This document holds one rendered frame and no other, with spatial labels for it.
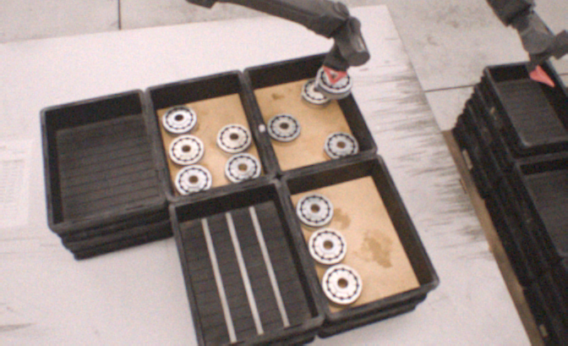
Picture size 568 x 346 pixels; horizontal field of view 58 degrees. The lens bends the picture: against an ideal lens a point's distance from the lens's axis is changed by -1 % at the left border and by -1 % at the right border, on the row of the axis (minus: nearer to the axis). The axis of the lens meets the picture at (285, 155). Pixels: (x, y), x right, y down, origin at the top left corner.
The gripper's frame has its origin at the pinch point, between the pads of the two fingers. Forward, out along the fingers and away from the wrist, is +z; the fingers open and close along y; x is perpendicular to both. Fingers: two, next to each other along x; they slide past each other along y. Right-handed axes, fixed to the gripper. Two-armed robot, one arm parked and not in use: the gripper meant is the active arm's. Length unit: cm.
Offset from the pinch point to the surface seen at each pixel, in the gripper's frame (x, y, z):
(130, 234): 34, -57, 27
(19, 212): 71, -62, 39
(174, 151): 34, -31, 21
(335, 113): -2.6, 4.6, 22.0
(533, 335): -103, -8, 86
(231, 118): 26.3, -11.4, 23.6
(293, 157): 2.9, -16.3, 22.5
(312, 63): 10.7, 14.4, 14.9
